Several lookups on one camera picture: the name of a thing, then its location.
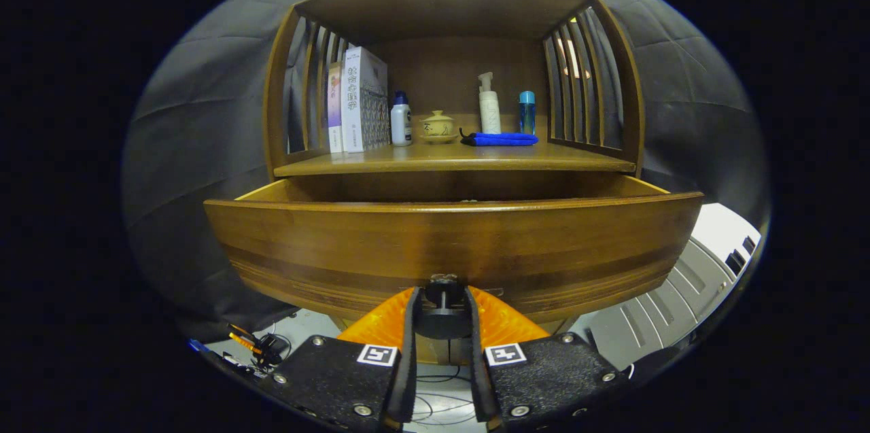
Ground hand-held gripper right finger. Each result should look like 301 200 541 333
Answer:
464 285 629 432

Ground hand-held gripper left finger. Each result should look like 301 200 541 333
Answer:
262 285 421 432

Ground wooden countertop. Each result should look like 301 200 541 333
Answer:
273 141 638 177

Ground brown wooden cabinet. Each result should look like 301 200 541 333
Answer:
262 0 646 366

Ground orange black hand tool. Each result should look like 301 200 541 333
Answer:
228 323 293 369

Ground blue folded cloth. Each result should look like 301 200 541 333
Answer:
459 128 539 148

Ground yellow lidded teacup with saucer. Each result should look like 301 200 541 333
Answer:
418 110 459 145

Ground small white bottle blue cap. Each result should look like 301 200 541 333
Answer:
390 90 413 147

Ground white pump bottle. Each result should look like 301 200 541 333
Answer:
477 71 502 135

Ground blue transparent bottle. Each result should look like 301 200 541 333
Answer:
519 90 536 135

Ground white patterned book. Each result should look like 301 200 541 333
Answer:
341 46 390 154

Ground purple book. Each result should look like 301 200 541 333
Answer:
327 62 344 154

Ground black floor cables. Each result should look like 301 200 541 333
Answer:
411 365 476 423

